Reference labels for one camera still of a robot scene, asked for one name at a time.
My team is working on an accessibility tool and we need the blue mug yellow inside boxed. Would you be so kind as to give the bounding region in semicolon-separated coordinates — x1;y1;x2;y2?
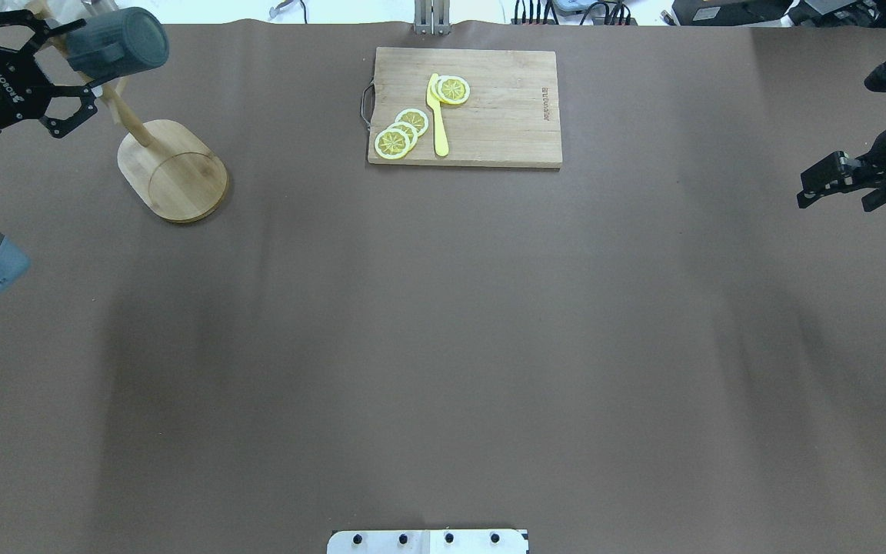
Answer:
65;7;170;81

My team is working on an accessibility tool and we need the wooden cup storage rack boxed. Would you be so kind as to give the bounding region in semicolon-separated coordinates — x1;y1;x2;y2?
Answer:
53;1;231;224

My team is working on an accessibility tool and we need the lemon slice top right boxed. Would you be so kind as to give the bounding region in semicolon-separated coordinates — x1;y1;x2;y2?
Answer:
373;129;412;160

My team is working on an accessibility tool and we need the lemon slice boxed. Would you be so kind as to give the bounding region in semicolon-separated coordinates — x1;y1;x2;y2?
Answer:
425;74;444;106
373;129;412;160
395;108;429;137
387;122;419;149
434;75;471;105

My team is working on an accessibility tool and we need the lemon slice middle right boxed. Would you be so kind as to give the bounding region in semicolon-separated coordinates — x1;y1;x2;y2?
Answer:
387;122;419;149

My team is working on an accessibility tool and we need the lemon slice lower right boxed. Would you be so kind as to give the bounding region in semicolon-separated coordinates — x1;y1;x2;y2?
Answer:
395;108;429;137

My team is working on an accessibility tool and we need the lemon slice behind left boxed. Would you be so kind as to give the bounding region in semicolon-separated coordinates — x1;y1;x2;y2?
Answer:
425;74;444;106

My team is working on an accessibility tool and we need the yellow plastic knife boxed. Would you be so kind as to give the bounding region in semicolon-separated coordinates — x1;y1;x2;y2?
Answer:
428;105;450;158

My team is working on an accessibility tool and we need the lemon slice front left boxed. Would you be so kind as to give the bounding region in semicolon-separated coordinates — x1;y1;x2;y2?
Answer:
434;75;471;105

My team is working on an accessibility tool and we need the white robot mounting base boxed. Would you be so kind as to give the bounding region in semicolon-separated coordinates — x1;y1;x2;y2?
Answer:
326;529;531;553

